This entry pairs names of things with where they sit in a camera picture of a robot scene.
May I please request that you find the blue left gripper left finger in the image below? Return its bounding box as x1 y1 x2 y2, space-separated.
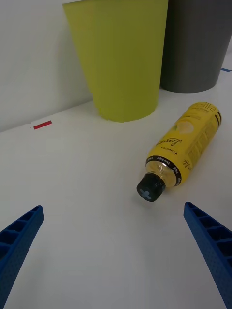
0 205 45 309

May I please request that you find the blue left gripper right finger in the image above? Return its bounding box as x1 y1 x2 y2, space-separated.
183 201 232 309

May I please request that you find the yellow label plastic bottle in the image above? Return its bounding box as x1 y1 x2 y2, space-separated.
136 101 222 202

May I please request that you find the grey waste bin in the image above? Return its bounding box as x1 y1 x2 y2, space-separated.
159 0 232 94

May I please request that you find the yellow-green waste bin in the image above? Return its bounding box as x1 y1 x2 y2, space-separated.
62 0 169 123

